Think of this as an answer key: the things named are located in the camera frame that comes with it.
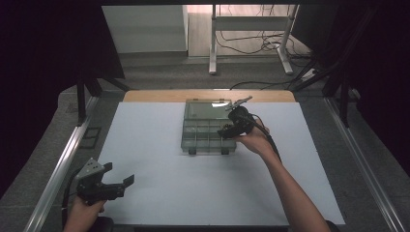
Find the white cabinet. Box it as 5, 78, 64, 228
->
102, 4, 190, 54

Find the black floor socket plate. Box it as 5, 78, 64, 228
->
79, 127, 103, 150

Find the right hand-held gripper cable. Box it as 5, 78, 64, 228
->
249, 113, 282, 162

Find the person's left hand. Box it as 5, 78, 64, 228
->
63, 195, 107, 232

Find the dark curtain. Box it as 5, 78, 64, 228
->
0, 0, 126, 199
291, 0, 410, 178

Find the clear plastic organizer box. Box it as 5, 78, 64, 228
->
180, 98, 238, 156

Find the white desk frame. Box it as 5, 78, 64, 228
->
208, 3, 300, 76

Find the person's right hand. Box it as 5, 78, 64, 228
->
234, 120, 276, 160

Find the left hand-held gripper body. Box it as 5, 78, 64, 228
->
75, 157, 127, 207

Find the wooden table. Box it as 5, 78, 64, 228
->
123, 89, 297, 103

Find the tangle of black floor cables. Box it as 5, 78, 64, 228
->
215, 4, 312, 60

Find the hand-held gripper cable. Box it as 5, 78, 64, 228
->
61, 165, 83, 228
249, 113, 282, 162

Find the black metal stand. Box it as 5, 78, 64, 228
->
289, 6, 380, 129
74, 72, 132, 128

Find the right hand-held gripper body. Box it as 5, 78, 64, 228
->
224, 95, 256, 138

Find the white table mat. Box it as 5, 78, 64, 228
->
97, 101, 346, 227

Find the long black floor cable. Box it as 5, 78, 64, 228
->
229, 79, 293, 91

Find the white power strip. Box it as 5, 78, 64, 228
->
300, 68, 319, 82

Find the aluminium rail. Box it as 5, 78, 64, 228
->
22, 96, 101, 232
323, 96, 408, 232

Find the left hand-held gripper cable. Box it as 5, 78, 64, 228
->
61, 165, 83, 228

